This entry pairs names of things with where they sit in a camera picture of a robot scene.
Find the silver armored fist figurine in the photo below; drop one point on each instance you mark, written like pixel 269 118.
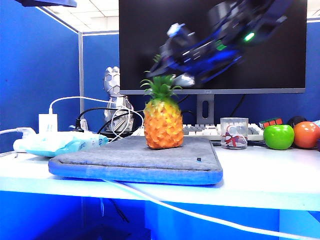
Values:
pixel 112 80

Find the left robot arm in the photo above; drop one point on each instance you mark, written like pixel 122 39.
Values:
pixel 47 2

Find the white charger adapter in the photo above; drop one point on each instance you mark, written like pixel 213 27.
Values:
pixel 47 123

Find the orange pineapple with green crown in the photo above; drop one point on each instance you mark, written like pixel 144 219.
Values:
pixel 162 127

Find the black round object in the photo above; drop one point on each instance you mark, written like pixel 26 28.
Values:
pixel 296 120

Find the white partition frame post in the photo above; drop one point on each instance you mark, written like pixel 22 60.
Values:
pixel 80 75

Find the black power plug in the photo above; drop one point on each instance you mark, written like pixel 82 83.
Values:
pixel 79 125

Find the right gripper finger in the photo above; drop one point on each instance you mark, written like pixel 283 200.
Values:
pixel 160 67
pixel 185 80

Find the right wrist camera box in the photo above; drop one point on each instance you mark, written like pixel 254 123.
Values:
pixel 181 31

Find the black computer monitor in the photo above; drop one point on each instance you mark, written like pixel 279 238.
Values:
pixel 140 37

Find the light blue tissue pack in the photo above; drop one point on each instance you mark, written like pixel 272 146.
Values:
pixel 72 145

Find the clear glass cup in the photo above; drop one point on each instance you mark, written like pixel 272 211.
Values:
pixel 233 135

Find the rubik's cube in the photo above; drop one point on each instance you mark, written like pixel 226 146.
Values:
pixel 271 122

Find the white gray keyboard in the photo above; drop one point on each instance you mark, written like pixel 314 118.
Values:
pixel 200 130

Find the gray monitor stand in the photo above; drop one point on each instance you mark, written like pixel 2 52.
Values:
pixel 205 107

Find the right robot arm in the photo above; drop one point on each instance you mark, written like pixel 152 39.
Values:
pixel 252 20

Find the green apple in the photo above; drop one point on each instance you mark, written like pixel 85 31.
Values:
pixel 278 137

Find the white power strip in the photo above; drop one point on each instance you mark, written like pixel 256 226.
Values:
pixel 18 145

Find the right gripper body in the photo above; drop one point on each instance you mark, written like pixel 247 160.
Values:
pixel 202 55

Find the orange round fruit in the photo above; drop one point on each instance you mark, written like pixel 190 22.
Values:
pixel 307 135

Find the gray felt laptop bag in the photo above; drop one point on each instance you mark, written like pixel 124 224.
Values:
pixel 125 155

